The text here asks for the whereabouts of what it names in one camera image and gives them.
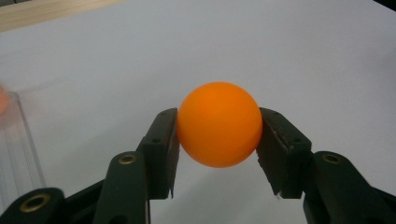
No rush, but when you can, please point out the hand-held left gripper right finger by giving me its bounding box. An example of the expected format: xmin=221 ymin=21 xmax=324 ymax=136
xmin=256 ymin=106 xmax=313 ymax=199

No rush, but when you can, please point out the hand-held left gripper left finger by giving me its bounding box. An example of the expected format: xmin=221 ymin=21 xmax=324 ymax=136
xmin=136 ymin=107 xmax=181 ymax=201

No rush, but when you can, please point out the orange ball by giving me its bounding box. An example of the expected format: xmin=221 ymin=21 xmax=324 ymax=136
xmin=176 ymin=81 xmax=263 ymax=169
xmin=0 ymin=84 xmax=9 ymax=115

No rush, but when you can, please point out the clear plastic container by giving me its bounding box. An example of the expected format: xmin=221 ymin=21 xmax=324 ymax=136
xmin=0 ymin=90 xmax=48 ymax=213

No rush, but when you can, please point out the white table cover sheet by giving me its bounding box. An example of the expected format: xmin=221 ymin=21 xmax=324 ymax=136
xmin=0 ymin=0 xmax=396 ymax=224

